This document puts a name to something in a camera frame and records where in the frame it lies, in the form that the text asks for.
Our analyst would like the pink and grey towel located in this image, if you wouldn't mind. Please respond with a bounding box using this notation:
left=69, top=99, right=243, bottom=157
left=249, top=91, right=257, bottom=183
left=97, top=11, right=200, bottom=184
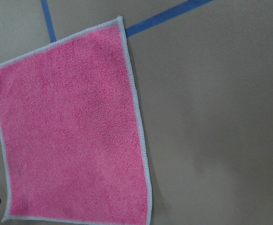
left=0, top=16, right=153, bottom=225

